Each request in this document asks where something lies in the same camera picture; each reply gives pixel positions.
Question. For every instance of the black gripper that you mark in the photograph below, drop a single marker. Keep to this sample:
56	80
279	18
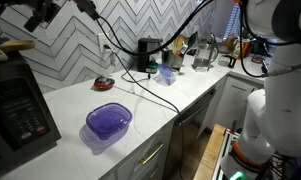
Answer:
40	7

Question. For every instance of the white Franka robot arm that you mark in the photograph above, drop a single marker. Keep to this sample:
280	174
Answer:
283	110

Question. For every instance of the metal utensil holding bucket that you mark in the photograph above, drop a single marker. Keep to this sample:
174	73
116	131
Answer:
173	61

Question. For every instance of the light wooden spatula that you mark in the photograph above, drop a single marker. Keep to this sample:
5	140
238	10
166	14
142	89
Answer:
18	45

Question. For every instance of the black microwave oven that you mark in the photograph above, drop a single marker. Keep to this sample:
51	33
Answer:
20	116

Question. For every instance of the black steel coffee maker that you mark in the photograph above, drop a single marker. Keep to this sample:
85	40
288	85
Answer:
145	55

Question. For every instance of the purple plastic food container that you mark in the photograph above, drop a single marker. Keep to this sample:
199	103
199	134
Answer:
108	118

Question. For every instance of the clear container with blue lid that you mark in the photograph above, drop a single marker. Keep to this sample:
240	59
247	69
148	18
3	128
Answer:
165	71

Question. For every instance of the wooden spoon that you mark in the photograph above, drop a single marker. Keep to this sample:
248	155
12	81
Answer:
179	41

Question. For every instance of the black nylon spatula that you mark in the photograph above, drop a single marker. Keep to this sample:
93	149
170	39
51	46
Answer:
192	38

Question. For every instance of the silver metal container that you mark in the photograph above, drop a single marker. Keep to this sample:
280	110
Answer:
203	60

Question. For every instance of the window with blinds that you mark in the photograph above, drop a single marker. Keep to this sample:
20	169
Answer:
233	23

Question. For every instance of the colourful food package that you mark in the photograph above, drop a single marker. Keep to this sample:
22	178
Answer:
238	50

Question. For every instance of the white kitchen cabinets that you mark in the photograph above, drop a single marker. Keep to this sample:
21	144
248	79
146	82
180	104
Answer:
230	96

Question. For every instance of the wooden board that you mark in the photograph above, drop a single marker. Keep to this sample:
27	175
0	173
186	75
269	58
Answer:
208	156

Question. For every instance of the white wall outlet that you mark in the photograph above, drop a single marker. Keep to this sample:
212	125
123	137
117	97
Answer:
101	38

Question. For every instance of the aluminium robot stand frame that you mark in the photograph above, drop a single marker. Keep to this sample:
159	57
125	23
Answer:
225	146

